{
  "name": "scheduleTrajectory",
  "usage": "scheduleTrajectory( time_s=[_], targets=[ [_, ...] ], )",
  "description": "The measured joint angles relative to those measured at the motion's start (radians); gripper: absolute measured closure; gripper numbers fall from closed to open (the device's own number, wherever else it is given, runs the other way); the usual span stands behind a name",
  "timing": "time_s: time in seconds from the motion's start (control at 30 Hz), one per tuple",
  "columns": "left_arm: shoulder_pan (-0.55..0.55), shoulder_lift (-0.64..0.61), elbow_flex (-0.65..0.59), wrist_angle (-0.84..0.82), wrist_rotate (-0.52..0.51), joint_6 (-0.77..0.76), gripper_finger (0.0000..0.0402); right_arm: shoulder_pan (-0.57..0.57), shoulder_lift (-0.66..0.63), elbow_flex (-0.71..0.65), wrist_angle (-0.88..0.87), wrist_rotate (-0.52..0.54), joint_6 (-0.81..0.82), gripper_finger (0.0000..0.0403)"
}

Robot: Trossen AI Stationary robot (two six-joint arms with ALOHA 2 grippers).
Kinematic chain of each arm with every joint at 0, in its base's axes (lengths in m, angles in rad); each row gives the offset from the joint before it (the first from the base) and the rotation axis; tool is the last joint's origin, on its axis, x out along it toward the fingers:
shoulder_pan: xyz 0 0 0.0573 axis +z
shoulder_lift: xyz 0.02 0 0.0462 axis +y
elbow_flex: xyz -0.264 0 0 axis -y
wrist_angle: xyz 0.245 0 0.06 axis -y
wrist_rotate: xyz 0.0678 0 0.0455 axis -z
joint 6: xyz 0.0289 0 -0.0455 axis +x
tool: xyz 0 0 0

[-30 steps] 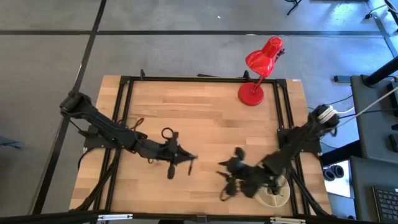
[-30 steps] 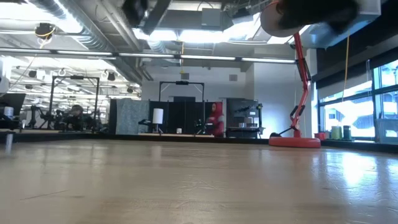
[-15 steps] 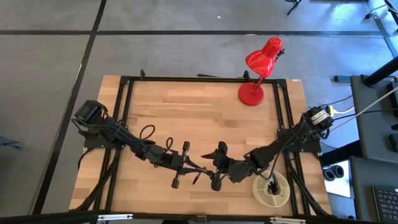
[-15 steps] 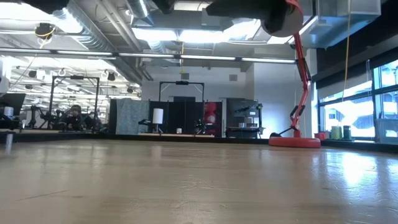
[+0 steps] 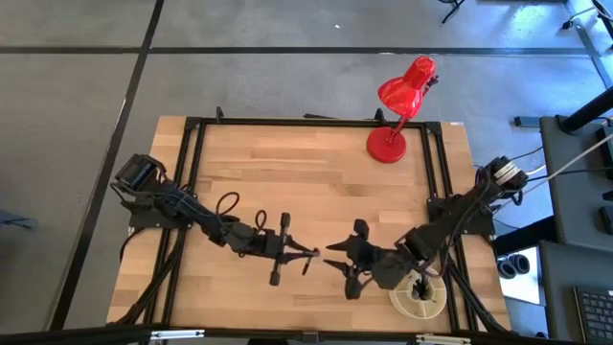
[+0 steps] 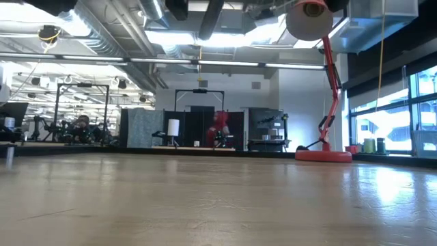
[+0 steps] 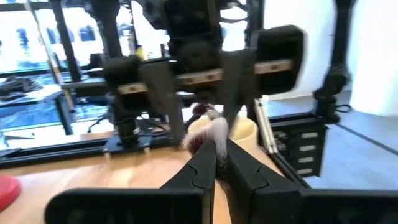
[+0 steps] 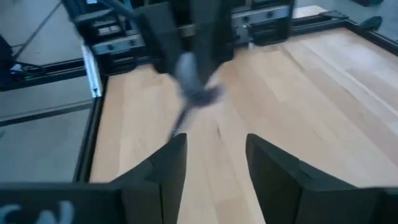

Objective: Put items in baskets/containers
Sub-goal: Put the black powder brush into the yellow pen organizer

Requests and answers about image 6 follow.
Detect long LED light strip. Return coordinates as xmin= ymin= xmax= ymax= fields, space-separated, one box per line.
xmin=0 ymin=52 xmax=326 ymax=70

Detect black partition panels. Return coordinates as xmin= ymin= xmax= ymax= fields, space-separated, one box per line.
xmin=119 ymin=108 xmax=246 ymax=150

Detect person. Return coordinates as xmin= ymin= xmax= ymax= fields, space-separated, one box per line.
xmin=69 ymin=114 xmax=96 ymax=144
xmin=205 ymin=110 xmax=231 ymax=149

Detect white table lamp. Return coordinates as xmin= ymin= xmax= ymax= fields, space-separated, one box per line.
xmin=167 ymin=118 xmax=181 ymax=148

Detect grey-blue curtain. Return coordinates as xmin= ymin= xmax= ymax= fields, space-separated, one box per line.
xmin=126 ymin=108 xmax=165 ymax=149

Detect red desk lamp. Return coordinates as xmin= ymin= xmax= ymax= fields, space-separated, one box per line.
xmin=285 ymin=0 xmax=354 ymax=164

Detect black monitor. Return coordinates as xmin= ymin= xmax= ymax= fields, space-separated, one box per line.
xmin=0 ymin=101 xmax=29 ymax=128

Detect green spool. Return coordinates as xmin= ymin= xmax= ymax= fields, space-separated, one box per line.
xmin=362 ymin=137 xmax=377 ymax=155

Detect large window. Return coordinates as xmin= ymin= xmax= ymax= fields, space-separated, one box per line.
xmin=348 ymin=64 xmax=437 ymax=159

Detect black gantry frame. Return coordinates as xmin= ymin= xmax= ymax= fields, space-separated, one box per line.
xmin=173 ymin=88 xmax=226 ymax=148
xmin=52 ymin=82 xmax=111 ymax=144

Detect ribbed ceiling ventilation duct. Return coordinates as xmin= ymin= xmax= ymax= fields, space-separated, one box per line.
xmin=73 ymin=0 xmax=171 ymax=90

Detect black ceiling device yellow cable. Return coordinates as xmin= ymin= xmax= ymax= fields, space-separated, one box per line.
xmin=37 ymin=24 xmax=62 ymax=44

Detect black aluminium table frame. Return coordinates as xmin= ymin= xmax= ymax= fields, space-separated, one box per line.
xmin=0 ymin=143 xmax=437 ymax=169

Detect yellow hanging cable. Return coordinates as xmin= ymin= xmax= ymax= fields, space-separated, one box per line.
xmin=374 ymin=0 xmax=387 ymax=113

